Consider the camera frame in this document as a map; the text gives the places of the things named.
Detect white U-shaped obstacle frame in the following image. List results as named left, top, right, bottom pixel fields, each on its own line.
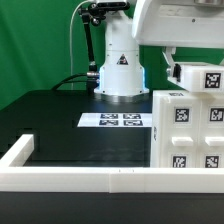
left=0, top=134, right=224, bottom=193

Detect black cable bundle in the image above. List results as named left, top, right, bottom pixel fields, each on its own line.
left=50, top=71, right=101, bottom=92

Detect white cabinet body box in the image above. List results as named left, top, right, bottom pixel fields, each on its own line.
left=150, top=90, right=224, bottom=168

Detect white cabinet top block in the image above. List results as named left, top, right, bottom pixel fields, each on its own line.
left=168, top=63, right=224, bottom=92

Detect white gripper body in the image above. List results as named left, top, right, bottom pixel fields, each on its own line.
left=132, top=0, right=224, bottom=48

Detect white base marker plate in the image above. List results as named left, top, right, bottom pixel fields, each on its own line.
left=78, top=113, right=152, bottom=128

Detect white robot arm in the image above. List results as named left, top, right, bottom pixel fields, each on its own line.
left=89, top=0, right=224, bottom=101

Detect white cable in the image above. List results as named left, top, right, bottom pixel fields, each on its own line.
left=68, top=0, right=93, bottom=91

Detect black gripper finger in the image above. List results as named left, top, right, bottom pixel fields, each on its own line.
left=163, top=47, right=181, bottom=82

